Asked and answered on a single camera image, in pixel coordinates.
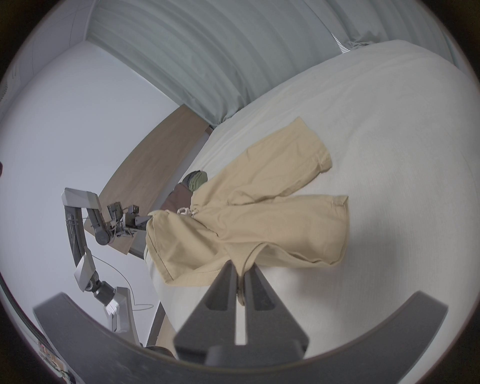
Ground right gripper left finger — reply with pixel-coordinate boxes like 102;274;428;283
173;260;240;363

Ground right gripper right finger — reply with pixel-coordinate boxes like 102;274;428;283
245;264;310;361

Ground beige shorts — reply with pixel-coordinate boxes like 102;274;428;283
144;116;349;306

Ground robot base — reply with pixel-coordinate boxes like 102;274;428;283
99;285;147;347

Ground bed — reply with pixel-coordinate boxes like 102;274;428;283
84;39;480;361

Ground brown garment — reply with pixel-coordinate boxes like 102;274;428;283
161;184;194;213

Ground green garment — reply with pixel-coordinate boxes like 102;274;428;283
187;170;209;192

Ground grey-green curtain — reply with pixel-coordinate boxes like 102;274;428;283
85;0;351;126
304;0;456;68

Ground window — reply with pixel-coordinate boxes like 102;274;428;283
332;33;351;54

